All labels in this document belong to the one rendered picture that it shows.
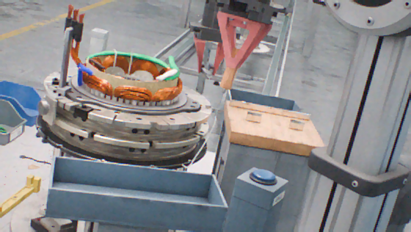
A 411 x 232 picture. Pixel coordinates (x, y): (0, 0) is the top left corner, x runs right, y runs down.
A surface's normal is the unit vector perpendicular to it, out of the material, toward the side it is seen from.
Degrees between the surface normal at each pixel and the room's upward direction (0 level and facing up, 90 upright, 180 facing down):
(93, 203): 90
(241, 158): 90
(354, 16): 90
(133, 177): 90
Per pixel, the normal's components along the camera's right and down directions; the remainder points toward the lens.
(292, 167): 0.03, 0.32
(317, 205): -0.71, 0.08
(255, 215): -0.48, 0.18
